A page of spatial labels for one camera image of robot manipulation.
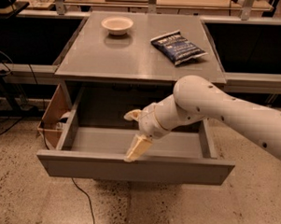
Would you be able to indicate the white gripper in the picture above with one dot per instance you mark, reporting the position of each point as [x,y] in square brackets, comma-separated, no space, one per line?
[148,121]

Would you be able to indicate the grey top drawer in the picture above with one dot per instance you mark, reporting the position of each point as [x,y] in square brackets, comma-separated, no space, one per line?
[186,155]

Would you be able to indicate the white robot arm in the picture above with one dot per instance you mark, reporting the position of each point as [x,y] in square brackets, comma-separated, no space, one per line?
[195,98]

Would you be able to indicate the grey drawer cabinet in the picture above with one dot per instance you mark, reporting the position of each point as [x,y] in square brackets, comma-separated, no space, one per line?
[110,75]

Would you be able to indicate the brown cardboard box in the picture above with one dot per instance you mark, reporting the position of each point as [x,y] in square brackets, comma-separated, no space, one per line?
[48,125]

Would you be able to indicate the blue chip bag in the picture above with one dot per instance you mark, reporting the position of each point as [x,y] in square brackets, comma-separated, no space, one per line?
[176,47]

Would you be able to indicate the white ceramic bowl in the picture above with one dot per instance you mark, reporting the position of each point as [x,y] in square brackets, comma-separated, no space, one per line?
[117,25]

